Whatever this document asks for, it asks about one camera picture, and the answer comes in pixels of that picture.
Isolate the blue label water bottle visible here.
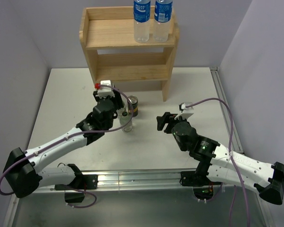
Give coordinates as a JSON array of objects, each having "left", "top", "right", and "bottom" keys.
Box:
[{"left": 153, "top": 0, "right": 173, "bottom": 43}]

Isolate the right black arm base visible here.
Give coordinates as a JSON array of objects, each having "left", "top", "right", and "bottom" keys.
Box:
[{"left": 179, "top": 171, "right": 224, "bottom": 204}]

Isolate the front clear glass bottle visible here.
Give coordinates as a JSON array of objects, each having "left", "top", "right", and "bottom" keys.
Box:
[{"left": 119, "top": 111, "right": 132, "bottom": 132}]

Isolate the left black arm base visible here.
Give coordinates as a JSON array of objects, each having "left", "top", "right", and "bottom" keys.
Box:
[{"left": 54, "top": 174, "right": 98, "bottom": 209}]

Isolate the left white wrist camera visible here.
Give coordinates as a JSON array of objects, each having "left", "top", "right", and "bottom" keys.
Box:
[{"left": 94, "top": 80, "right": 115, "bottom": 98}]

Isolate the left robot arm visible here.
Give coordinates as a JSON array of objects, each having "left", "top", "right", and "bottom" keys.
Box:
[{"left": 3, "top": 90, "right": 124, "bottom": 198}]

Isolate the aluminium front rail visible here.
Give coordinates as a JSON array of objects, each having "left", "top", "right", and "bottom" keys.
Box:
[{"left": 13, "top": 169, "right": 228, "bottom": 194}]

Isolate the wooden two-tier shelf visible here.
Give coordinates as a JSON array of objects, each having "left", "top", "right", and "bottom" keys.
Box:
[{"left": 79, "top": 6, "right": 179, "bottom": 101}]

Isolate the black can yellow label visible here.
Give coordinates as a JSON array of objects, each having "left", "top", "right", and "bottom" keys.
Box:
[{"left": 127, "top": 96, "right": 139, "bottom": 117}]

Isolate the aluminium side rail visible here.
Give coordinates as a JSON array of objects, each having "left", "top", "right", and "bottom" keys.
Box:
[{"left": 210, "top": 67, "right": 275, "bottom": 227}]

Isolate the clear glass bottle green cap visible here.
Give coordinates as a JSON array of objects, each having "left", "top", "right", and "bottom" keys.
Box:
[{"left": 116, "top": 101, "right": 126, "bottom": 117}]

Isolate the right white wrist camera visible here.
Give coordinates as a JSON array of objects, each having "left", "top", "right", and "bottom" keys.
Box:
[{"left": 175, "top": 102, "right": 194, "bottom": 120}]

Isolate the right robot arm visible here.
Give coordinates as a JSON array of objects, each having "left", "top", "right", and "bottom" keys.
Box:
[{"left": 156, "top": 112, "right": 284, "bottom": 205}]

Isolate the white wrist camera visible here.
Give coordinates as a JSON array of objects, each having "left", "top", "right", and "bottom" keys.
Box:
[
  {"left": 175, "top": 102, "right": 194, "bottom": 120},
  {"left": 94, "top": 80, "right": 115, "bottom": 98}
]

